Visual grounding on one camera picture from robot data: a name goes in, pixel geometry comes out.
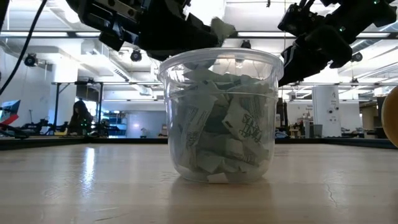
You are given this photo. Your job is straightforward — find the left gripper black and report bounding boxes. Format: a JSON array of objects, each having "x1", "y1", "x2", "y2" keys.
[{"x1": 65, "y1": 0, "x2": 221, "y2": 62}]

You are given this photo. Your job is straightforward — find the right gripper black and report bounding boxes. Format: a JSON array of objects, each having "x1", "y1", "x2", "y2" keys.
[{"x1": 277, "y1": 26, "x2": 354, "y2": 88}]

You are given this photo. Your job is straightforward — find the bills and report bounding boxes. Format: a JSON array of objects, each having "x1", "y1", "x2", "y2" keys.
[{"x1": 177, "y1": 93, "x2": 218, "y2": 166}]

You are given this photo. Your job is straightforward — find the clear plastic cup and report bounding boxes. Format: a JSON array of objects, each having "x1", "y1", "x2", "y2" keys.
[{"x1": 157, "y1": 47, "x2": 285, "y2": 184}]

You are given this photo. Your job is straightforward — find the long ceiling light strip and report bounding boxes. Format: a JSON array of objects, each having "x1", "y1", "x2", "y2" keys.
[
  {"x1": 0, "y1": 30, "x2": 102, "y2": 38},
  {"x1": 236, "y1": 30, "x2": 296, "y2": 38}
]

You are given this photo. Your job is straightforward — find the white pillar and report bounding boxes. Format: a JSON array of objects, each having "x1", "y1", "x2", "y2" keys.
[{"x1": 312, "y1": 85, "x2": 342, "y2": 138}]

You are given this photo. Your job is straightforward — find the amber glass mug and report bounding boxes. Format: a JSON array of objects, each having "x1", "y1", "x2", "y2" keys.
[{"x1": 381, "y1": 85, "x2": 398, "y2": 149}]

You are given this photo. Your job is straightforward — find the person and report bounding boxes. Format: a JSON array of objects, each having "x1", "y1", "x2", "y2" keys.
[{"x1": 67, "y1": 100, "x2": 94, "y2": 136}]

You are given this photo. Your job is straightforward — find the blue and red screen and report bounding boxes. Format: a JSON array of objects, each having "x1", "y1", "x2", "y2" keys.
[{"x1": 0, "y1": 99, "x2": 21, "y2": 125}]

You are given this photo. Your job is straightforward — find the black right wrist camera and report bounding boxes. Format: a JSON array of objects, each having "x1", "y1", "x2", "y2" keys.
[{"x1": 277, "y1": 1, "x2": 326, "y2": 35}]

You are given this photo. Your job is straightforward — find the black background frame stand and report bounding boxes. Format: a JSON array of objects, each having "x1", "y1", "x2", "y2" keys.
[{"x1": 51, "y1": 80, "x2": 104, "y2": 135}]

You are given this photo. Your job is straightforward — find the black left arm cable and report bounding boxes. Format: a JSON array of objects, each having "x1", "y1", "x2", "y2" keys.
[{"x1": 0, "y1": 0, "x2": 48, "y2": 95}]

